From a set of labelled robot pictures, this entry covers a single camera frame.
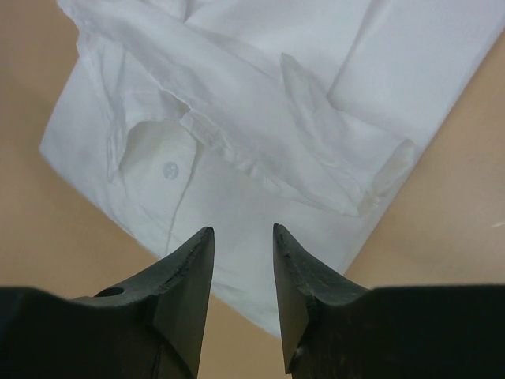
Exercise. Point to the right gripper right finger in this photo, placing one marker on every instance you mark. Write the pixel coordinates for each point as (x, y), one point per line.
(332, 327)

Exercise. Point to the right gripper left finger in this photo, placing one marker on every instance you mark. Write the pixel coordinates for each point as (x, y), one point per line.
(150, 325)

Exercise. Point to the white long sleeve shirt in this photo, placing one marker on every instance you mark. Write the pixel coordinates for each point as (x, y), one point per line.
(242, 114)

